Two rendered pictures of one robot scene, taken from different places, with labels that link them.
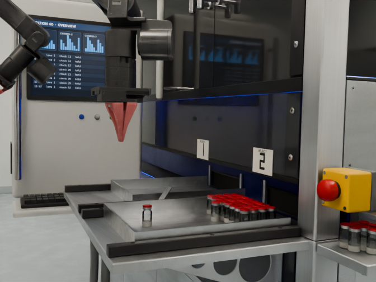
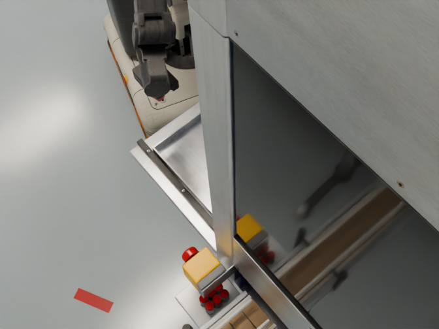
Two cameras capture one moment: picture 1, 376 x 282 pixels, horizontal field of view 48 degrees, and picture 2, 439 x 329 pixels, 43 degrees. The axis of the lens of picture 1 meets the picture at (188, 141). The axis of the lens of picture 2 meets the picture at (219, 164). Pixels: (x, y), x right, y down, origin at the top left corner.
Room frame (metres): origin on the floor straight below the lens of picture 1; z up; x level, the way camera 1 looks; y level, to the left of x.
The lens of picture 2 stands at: (0.75, -0.66, 2.24)
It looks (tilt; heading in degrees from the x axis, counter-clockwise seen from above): 63 degrees down; 77
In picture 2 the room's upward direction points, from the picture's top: 4 degrees counter-clockwise
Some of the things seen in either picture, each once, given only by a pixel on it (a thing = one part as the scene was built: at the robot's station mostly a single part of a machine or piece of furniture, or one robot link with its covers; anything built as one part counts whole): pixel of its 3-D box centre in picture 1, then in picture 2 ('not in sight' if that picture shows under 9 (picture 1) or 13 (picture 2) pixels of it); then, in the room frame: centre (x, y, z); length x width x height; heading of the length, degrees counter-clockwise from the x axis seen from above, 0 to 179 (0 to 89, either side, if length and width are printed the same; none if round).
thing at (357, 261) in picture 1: (369, 254); (212, 302); (0.78, -0.35, 0.87); 0.14 x 0.13 x 0.02; 113
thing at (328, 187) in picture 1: (329, 190); (191, 256); (0.76, -0.26, 1.00); 0.04 x 0.04 x 0.04; 23
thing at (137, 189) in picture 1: (175, 189); not in sight; (1.27, 0.04, 0.90); 0.34 x 0.26 x 0.04; 113
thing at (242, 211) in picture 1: (226, 211); not in sight; (0.96, -0.09, 0.91); 0.18 x 0.02 x 0.05; 24
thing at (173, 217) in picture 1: (191, 217); (229, 164); (0.93, -0.01, 0.90); 0.34 x 0.26 x 0.04; 114
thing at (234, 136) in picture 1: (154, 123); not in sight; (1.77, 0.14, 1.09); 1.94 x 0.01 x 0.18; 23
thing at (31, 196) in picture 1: (79, 197); not in sight; (1.51, 0.39, 0.82); 0.40 x 0.14 x 0.02; 113
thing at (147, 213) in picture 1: (147, 216); not in sight; (0.91, 0.09, 0.90); 0.02 x 0.02 x 0.04
